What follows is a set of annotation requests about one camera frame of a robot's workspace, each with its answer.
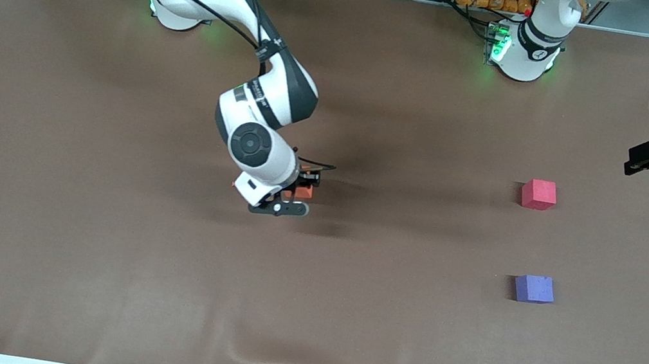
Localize pink foam block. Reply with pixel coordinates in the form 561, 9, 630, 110
518, 177, 560, 214

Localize orange foam block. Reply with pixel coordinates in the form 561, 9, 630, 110
289, 181, 315, 202

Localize purple foam block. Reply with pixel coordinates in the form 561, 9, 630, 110
511, 271, 559, 308

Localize brown table cloth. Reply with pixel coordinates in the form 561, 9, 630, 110
0, 0, 649, 364

